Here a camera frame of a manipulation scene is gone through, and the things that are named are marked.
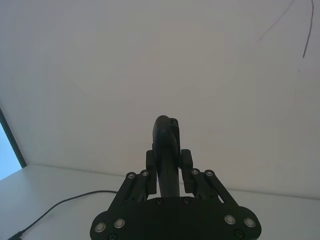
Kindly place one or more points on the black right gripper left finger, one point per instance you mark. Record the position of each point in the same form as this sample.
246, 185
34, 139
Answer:
135, 187

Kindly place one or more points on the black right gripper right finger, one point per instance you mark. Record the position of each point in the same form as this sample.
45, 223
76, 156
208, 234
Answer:
205, 186

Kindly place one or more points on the dark framed window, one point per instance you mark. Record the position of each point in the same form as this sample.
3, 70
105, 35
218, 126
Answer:
15, 146

